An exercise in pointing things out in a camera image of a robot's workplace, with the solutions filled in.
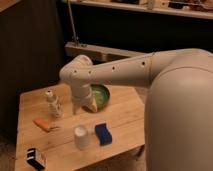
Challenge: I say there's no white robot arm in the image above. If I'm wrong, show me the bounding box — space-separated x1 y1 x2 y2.
60 48 213 171

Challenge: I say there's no upper wooden shelf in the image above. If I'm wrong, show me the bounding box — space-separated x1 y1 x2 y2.
61 0 213 20

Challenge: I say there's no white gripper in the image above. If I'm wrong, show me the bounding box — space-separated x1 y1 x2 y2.
71 84 97 112

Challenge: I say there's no green bowl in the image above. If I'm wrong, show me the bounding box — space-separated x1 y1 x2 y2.
91 84 110 110

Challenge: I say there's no grey metal shelf beam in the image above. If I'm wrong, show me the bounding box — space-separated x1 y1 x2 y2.
65 42 142 62

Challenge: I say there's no white plastic bottle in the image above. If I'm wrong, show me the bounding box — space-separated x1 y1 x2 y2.
45 90 62 118

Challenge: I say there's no metal stand pole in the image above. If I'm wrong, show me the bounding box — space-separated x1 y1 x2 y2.
67 0 79 46

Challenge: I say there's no black and white box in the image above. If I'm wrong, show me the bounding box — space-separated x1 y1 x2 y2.
26 148 46 170

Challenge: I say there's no orange carrot toy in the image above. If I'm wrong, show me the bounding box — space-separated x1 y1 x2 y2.
33 118 58 132

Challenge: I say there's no blue eraser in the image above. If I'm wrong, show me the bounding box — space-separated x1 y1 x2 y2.
95 123 112 146

